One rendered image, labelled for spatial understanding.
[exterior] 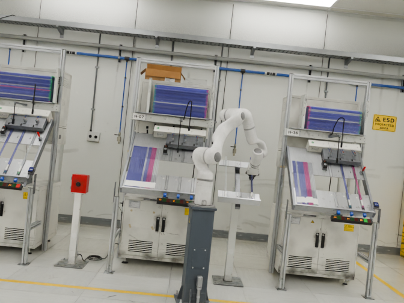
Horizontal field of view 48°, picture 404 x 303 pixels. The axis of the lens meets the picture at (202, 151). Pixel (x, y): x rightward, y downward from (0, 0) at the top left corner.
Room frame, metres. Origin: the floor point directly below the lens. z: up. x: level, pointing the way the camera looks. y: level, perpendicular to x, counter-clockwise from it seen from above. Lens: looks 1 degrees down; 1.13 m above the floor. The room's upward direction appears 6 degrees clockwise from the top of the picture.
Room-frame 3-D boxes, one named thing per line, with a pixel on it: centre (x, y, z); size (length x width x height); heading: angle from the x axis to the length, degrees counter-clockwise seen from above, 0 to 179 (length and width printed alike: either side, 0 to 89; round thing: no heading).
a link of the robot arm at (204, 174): (3.28, -0.02, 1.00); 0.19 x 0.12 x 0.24; 45
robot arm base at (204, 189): (3.26, -0.04, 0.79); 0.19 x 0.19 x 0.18
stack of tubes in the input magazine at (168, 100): (4.25, 0.25, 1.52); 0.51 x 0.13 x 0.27; 91
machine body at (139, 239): (4.37, 0.31, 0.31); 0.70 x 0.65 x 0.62; 91
